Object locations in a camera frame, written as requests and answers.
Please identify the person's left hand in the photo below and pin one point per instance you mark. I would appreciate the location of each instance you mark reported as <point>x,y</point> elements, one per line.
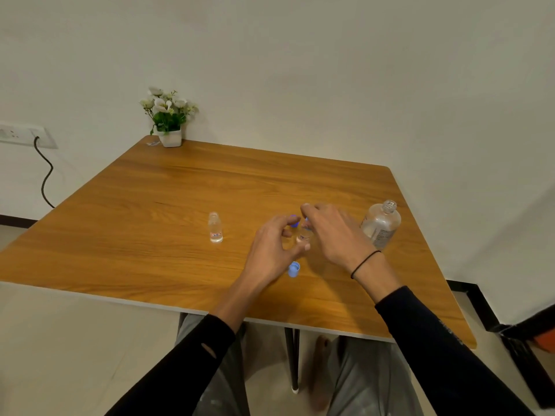
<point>266,255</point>

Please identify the black wrist band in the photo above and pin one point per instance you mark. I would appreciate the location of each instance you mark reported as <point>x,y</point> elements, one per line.
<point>365,263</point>

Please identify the large clear plastic bottle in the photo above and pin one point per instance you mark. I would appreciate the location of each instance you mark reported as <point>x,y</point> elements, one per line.
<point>381,225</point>

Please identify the person's right hand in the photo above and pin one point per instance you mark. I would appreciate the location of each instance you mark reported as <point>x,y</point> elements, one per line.
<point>340,238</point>

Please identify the person's right fingers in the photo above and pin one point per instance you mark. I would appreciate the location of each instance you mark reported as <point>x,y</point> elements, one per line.
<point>313,210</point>

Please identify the person's right leg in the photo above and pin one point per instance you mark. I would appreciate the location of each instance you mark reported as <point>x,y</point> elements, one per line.
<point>373,381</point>

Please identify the black furniture frame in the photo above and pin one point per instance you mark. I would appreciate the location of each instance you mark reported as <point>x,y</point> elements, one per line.
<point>522,363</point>

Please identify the orange cushion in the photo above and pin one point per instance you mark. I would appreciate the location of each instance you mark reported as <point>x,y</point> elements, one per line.
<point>545,340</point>

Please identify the person's left thumb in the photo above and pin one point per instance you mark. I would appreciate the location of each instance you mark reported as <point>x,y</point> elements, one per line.
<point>298,252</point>

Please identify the black table leg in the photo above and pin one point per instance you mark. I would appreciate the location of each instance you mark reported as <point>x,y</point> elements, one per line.
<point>240,372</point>
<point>292,359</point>

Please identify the blue bottle cap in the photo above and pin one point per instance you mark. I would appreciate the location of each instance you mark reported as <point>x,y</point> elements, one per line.
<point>295,222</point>
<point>294,269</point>

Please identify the person's left forearm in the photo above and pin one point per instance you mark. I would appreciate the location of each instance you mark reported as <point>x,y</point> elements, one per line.
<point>195,355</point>

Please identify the small clear glass bottle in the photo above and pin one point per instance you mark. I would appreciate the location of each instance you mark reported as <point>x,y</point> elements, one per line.
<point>215,229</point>
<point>304,237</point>

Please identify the white wall socket plate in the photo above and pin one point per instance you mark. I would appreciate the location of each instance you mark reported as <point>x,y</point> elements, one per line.
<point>24,135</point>

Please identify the person's right forearm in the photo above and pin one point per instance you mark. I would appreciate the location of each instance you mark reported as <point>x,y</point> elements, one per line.
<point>433,342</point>

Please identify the white flowers in white pot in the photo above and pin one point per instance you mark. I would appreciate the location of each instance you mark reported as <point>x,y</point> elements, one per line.
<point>168,114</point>

